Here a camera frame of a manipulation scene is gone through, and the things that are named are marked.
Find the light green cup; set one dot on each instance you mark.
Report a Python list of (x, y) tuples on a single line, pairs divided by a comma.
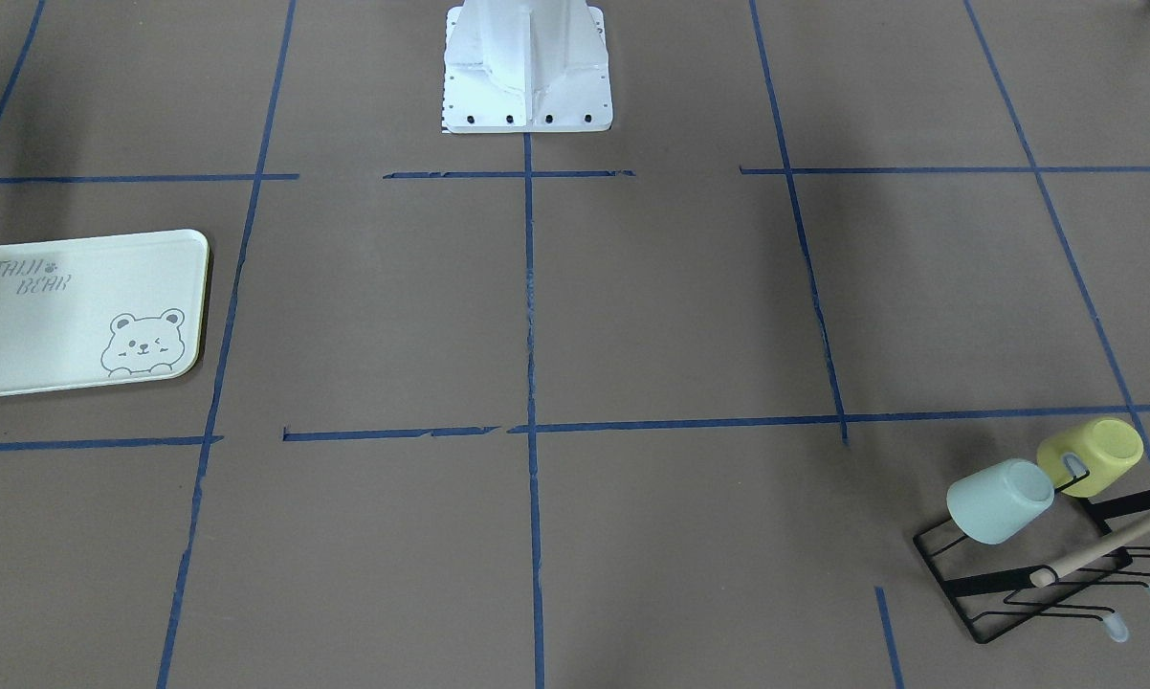
[(997, 502)]

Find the white bear serving tray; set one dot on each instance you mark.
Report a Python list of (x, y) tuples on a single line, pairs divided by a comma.
[(95, 312)]

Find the yellow cup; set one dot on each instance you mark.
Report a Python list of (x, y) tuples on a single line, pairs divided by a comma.
[(1086, 459)]

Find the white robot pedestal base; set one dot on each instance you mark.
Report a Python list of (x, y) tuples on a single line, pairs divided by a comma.
[(527, 67)]

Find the black wire cup rack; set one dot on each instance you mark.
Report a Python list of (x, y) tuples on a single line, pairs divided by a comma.
[(992, 602)]

